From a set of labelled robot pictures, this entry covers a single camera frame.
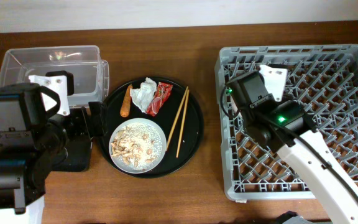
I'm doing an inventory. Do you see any wooden chopstick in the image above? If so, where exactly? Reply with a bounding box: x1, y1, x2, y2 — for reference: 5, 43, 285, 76
166, 87, 188, 151
176, 90, 190, 158

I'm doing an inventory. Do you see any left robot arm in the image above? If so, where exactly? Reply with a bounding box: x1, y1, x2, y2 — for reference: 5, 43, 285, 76
0, 83, 107, 223

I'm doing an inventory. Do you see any crumpled white napkin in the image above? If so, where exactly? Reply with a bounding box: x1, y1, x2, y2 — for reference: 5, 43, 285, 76
130, 77, 157, 113

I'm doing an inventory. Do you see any black rectangular tray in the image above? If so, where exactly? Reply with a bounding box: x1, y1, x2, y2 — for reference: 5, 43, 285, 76
50, 107, 93, 172

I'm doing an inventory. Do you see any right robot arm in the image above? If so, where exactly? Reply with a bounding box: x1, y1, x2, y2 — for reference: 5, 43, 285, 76
221, 69, 358, 223

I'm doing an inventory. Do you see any grey dishwasher rack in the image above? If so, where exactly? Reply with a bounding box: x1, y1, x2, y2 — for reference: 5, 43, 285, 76
214, 44, 358, 203

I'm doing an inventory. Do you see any round black tray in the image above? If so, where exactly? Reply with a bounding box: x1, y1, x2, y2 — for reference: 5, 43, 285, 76
96, 77, 204, 179

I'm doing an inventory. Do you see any carrot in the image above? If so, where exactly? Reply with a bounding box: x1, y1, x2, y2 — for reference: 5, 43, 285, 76
120, 84, 132, 118

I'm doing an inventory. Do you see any clear plastic bin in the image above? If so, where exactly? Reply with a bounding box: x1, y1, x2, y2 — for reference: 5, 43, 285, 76
0, 45, 109, 108

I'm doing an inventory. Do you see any red snack wrapper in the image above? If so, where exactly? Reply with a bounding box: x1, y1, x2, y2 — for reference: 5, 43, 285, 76
146, 82, 173, 116

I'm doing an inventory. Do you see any grey plate with food scraps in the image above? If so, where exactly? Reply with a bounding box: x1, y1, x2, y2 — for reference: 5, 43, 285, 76
108, 118, 167, 174

